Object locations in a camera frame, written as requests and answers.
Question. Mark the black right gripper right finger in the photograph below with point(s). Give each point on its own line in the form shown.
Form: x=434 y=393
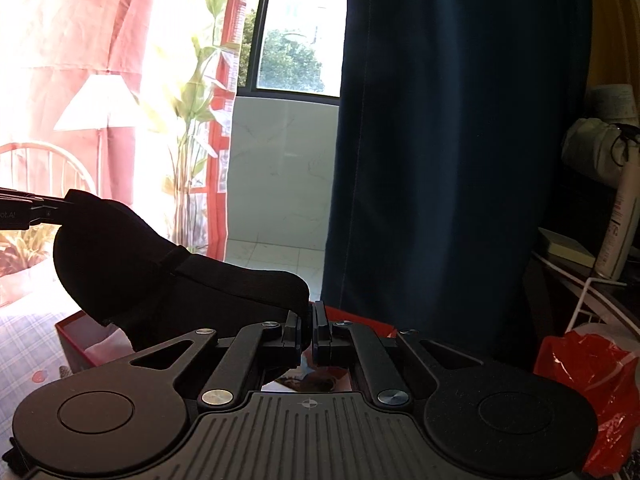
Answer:
x=512 y=426

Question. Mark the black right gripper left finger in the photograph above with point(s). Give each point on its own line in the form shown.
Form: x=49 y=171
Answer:
x=131 y=413

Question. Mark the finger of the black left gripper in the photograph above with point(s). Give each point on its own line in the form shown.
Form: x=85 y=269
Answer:
x=47 y=214
x=47 y=200

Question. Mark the black fabric cap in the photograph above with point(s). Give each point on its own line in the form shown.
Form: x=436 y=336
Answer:
x=121 y=272

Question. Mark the red strawberry cardboard box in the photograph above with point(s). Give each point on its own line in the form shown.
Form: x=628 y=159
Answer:
x=87 y=344

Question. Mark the red plastic bag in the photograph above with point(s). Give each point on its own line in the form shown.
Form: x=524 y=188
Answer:
x=601 y=362

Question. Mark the pink printed curtain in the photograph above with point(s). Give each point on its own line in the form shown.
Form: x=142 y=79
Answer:
x=141 y=92

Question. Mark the white spray bottle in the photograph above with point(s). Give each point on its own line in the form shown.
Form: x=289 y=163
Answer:
x=623 y=224

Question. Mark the dark blue curtain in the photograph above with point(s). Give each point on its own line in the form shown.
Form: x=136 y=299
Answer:
x=453 y=116

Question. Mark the red wire chair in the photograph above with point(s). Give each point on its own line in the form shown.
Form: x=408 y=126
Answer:
x=42 y=168

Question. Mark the white wire shelf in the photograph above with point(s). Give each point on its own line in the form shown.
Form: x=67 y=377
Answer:
x=598 y=300

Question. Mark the grey drawstring bag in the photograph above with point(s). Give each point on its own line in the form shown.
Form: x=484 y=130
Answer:
x=600 y=141

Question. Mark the window with dark frame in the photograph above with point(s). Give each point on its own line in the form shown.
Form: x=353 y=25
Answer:
x=293 y=50

